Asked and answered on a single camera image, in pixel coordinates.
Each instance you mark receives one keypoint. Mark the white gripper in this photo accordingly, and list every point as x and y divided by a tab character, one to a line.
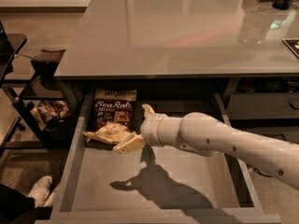
149	127

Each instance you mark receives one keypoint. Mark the brown sea salt chip bag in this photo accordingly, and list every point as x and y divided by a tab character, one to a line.
112	116

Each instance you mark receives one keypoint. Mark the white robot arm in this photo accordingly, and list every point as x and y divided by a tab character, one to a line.
202	134

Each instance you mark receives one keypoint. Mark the open grey drawer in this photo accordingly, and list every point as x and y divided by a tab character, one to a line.
153	186

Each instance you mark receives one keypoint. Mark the black tablet on counter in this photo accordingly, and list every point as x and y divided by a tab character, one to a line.
293	45

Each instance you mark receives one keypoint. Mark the snack packets in basket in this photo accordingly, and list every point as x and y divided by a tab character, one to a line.
48	111

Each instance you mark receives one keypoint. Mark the dark wooden chair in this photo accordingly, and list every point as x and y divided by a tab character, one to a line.
27	93

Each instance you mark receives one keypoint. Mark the white sock foot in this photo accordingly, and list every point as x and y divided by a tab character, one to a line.
43	193

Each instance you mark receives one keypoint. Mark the dark lower cabinet drawers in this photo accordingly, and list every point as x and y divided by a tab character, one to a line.
264	105

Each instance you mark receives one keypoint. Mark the dark side table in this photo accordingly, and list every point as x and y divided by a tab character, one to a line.
10	45

